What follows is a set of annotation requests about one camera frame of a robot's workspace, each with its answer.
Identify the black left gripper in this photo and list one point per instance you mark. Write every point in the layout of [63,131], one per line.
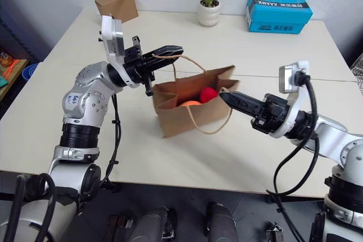
[133,63]

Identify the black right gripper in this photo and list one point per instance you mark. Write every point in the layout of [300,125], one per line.
[272,114]

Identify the brown paper bag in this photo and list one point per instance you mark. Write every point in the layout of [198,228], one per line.
[181,120]

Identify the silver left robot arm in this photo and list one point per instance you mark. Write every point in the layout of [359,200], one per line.
[85,89]

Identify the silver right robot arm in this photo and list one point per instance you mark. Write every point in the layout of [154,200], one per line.
[340,145]

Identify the red plush toy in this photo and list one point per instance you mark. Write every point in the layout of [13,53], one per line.
[209,94]

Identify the orange plush toy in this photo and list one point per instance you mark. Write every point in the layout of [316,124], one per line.
[189,103]

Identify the brown cardboard box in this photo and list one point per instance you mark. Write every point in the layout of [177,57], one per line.
[116,4]

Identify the blue printed cardboard box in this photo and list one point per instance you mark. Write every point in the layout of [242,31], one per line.
[278,12]

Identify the black white patterned fabric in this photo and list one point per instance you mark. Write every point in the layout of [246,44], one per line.
[358,74]

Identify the dark grey rounded shape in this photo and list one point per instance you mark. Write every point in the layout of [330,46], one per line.
[153,225]
[221,222]

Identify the blue plastic bucket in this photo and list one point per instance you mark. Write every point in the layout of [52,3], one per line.
[29,72]

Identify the black metal rack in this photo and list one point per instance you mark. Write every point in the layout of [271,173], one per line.
[20,43]

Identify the wooden shelf with colourful items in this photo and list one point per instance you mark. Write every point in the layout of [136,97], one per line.
[11,69]

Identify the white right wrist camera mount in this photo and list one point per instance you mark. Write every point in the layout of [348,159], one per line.
[287,79]

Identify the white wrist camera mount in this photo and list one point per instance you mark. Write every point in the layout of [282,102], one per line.
[113,33]
[287,79]

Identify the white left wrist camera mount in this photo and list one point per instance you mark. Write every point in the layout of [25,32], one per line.
[113,33]

